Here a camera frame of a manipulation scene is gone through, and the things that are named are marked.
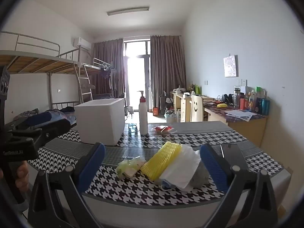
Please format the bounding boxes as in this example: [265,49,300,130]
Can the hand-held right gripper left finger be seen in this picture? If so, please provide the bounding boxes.
[28,142,106,228]

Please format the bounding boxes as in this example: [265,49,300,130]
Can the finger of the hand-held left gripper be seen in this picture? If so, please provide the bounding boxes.
[5,112,52,133]
[11,119,72,146]

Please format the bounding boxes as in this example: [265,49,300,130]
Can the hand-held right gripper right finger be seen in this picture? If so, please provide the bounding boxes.
[199,144,278,228]

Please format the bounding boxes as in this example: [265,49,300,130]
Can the grey cloth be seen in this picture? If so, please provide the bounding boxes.
[190,151,211,188]

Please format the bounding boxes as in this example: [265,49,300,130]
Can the white cloth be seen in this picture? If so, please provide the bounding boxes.
[160,145,202,192]

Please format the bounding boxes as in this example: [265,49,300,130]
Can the white foam box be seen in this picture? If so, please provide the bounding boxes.
[74,98,125,146]

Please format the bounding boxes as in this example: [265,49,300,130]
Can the person's left hand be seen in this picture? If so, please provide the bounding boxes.
[15,163,30,192]

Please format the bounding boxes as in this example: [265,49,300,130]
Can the blue patterned bedding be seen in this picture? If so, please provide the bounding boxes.
[13,108,77,125]

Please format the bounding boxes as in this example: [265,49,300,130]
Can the green white crumpled packet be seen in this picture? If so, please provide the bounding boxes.
[116,155,146,179]

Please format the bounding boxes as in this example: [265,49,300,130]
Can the houndstooth table mat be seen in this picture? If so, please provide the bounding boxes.
[28,121,289,209]

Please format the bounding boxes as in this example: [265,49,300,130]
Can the wooden desk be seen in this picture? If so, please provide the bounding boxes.
[204,104,268,148]

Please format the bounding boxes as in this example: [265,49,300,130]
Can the grey metal bunk bed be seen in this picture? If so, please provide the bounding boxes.
[0,31,93,124]
[82,57,124,100]

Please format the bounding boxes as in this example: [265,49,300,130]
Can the white paper sheets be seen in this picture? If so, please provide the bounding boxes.
[224,109,257,120]

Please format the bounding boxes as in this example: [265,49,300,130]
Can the wooden smiley face chair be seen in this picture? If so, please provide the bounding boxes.
[189,94,204,123]

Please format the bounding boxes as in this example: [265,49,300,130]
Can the red snack packet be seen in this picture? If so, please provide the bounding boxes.
[151,125,176,135]

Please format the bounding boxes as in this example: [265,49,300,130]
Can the wooden drawer cabinet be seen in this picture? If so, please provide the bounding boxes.
[172,93,215,123]

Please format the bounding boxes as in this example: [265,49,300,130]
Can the white pump bottle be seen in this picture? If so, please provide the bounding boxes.
[138,91,149,136]

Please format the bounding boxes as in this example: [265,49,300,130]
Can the dark hanging clothes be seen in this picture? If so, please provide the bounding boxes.
[101,66,117,93]

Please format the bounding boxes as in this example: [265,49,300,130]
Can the cluster of toiletry bottles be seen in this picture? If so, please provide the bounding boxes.
[234,85,270,116]

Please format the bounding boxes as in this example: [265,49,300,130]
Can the brown curtain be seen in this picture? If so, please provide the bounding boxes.
[150,35,187,93]
[93,39,126,100]

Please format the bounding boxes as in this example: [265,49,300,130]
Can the white air conditioner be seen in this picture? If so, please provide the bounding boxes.
[73,37,91,51]

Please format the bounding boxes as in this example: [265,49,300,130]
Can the glass balcony door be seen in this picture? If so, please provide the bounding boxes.
[123,40,152,112]

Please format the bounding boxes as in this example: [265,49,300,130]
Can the ceiling lamp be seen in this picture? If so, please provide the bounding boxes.
[107,6,150,16]

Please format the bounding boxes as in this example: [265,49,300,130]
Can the wall picture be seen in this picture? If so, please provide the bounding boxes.
[223,55,238,78]

